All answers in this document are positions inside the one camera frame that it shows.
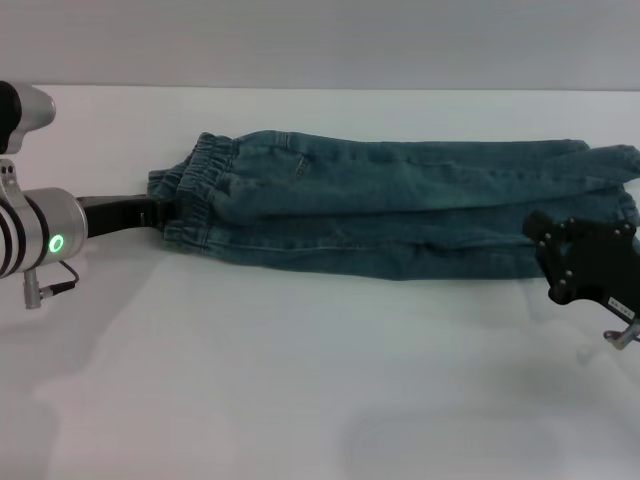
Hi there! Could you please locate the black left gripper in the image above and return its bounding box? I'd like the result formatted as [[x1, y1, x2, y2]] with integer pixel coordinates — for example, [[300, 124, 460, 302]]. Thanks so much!
[[74, 193, 174, 241]]

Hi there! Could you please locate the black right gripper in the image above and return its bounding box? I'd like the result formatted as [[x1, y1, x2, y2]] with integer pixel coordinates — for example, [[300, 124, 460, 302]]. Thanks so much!
[[523, 209, 640, 321]]

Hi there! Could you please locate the blue denim shorts basketball print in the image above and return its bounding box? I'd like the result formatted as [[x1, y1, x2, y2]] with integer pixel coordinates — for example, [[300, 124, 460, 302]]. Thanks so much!
[[147, 129, 640, 282]]

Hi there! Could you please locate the left arm cable connector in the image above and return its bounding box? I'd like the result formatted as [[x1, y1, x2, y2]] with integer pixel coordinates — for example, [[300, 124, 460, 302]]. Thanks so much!
[[22, 259, 79, 311]]

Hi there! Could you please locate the arm cable connector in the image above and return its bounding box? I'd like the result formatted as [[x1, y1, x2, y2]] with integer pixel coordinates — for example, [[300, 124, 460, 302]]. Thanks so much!
[[603, 319, 640, 351], [22, 259, 79, 311]]

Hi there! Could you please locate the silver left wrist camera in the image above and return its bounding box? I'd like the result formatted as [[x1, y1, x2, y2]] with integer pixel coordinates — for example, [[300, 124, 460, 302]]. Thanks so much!
[[0, 80, 57, 156]]

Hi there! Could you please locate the right arm cable connector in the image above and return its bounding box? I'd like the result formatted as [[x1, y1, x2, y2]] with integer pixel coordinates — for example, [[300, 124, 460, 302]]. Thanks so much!
[[603, 319, 640, 351]]

